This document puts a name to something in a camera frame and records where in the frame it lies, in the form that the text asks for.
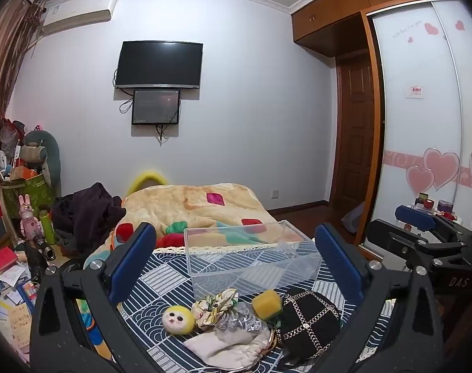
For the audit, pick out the grey green plush pillow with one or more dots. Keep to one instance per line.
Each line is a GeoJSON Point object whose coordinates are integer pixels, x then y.
{"type": "Point", "coordinates": [49, 151]}

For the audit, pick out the small black wall monitor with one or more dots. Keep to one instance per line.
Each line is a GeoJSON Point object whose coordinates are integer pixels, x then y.
{"type": "Point", "coordinates": [156, 107]}

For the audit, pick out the black wall television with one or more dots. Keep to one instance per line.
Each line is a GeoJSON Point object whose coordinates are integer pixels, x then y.
{"type": "Point", "coordinates": [160, 64]}

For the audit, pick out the blue white patterned bedsheet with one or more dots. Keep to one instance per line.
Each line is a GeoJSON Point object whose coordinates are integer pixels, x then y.
{"type": "Point", "coordinates": [166, 279]}

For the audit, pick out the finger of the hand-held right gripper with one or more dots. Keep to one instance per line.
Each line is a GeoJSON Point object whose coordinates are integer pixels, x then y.
{"type": "Point", "coordinates": [387, 237]}
{"type": "Point", "coordinates": [413, 215]}

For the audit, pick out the wooden overhead cabinets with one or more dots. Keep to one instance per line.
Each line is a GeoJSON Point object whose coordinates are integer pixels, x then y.
{"type": "Point", "coordinates": [337, 11]}

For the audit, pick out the white air conditioner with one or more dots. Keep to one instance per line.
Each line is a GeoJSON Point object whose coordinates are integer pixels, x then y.
{"type": "Point", "coordinates": [78, 11]}

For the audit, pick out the colourful fleece blanket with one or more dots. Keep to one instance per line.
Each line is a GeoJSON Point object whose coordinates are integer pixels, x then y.
{"type": "Point", "coordinates": [173, 206]}

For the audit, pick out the yellow sponge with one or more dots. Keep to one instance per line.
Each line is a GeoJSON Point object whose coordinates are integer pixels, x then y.
{"type": "Point", "coordinates": [267, 304]}

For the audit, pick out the black flashlight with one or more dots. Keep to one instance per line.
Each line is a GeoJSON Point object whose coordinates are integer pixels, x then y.
{"type": "Point", "coordinates": [45, 248]}

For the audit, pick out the white heart-print wardrobe doors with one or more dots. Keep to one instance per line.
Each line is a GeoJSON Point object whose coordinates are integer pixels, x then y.
{"type": "Point", "coordinates": [414, 132]}

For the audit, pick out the floral fabric scrunchie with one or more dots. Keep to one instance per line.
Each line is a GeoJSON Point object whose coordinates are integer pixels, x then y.
{"type": "Point", "coordinates": [214, 305]}

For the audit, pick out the red book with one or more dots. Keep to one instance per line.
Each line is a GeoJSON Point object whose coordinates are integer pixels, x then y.
{"type": "Point", "coordinates": [0, 260]}

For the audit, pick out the yellow foam tube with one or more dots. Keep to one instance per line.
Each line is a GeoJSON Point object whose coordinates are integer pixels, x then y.
{"type": "Point", "coordinates": [146, 176]}

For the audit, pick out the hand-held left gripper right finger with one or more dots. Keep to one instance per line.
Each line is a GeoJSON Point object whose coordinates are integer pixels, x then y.
{"type": "Point", "coordinates": [335, 254]}

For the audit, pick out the small red jar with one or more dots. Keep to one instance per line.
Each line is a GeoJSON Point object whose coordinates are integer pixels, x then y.
{"type": "Point", "coordinates": [428, 203]}

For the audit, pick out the clear plastic box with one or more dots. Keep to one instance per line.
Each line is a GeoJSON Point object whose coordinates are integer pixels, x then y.
{"type": "Point", "coordinates": [255, 272]}

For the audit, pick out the small purple jar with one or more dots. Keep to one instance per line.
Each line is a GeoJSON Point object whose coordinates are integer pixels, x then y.
{"type": "Point", "coordinates": [445, 205]}

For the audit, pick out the green bottle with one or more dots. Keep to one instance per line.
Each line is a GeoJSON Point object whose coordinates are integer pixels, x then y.
{"type": "Point", "coordinates": [47, 227]}

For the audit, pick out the brown striped curtain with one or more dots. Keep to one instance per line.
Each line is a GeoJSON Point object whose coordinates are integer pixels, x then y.
{"type": "Point", "coordinates": [6, 66]}

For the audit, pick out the yellow plush face toy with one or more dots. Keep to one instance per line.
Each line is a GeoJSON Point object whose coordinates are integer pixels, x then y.
{"type": "Point", "coordinates": [177, 319]}

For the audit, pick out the brown wooden door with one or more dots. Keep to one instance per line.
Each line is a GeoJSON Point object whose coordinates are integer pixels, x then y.
{"type": "Point", "coordinates": [354, 136]}

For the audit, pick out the pink rabbit figurine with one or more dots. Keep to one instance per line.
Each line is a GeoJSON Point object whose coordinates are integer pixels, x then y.
{"type": "Point", "coordinates": [27, 221]}

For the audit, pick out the dark purple clothes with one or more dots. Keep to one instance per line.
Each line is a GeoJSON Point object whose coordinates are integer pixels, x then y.
{"type": "Point", "coordinates": [86, 217]}

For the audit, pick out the pile of papers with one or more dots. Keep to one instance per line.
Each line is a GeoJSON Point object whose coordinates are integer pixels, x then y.
{"type": "Point", "coordinates": [14, 311]}

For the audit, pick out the green storage bin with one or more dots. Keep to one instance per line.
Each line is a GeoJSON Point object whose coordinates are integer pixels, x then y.
{"type": "Point", "coordinates": [33, 192]}

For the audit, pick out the white wall socket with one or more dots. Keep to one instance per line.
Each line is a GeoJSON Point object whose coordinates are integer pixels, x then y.
{"type": "Point", "coordinates": [274, 194]}

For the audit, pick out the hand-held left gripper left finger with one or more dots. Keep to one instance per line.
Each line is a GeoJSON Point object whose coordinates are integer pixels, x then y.
{"type": "Point", "coordinates": [136, 254]}

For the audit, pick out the paper label with red print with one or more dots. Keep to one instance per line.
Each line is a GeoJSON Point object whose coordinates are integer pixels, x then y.
{"type": "Point", "coordinates": [414, 91]}

